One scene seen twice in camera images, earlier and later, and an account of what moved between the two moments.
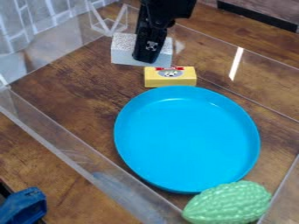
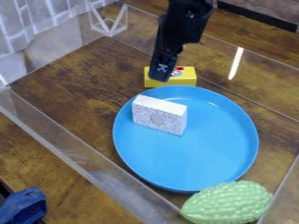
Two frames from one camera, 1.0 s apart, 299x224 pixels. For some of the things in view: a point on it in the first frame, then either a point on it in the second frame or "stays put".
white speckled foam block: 121,51 to 161,115
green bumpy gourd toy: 228,204 stays put
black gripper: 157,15 to 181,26
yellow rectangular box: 169,76 stays put
